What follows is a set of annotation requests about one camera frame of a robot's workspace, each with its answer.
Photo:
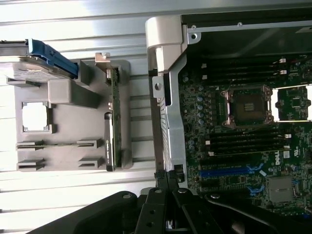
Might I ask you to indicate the green RAM stick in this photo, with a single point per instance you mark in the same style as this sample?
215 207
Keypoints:
61 145

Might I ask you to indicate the open black PC case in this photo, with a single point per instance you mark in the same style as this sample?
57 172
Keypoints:
170 117

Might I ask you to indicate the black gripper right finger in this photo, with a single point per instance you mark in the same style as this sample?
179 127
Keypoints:
190 214

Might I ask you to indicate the silver CPU chip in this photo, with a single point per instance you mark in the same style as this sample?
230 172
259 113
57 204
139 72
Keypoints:
35 117

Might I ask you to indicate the long blue expansion slot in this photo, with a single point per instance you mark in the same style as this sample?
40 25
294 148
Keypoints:
224 173

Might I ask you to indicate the CPU socket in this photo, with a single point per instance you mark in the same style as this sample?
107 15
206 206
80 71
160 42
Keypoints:
246 107

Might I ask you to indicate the green Dell motherboard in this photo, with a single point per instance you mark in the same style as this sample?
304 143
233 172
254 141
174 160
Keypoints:
299 146

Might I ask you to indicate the silver chipset heatsink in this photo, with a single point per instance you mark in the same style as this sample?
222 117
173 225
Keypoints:
280 191

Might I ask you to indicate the long black expansion slot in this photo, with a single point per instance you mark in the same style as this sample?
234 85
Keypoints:
219 162

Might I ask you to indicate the hard disk in blue carrier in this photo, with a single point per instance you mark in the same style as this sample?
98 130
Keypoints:
58 58

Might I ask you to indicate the grey plastic parts rack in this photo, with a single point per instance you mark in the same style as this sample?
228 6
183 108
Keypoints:
73 117

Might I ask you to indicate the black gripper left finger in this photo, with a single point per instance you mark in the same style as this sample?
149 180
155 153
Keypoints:
151 212

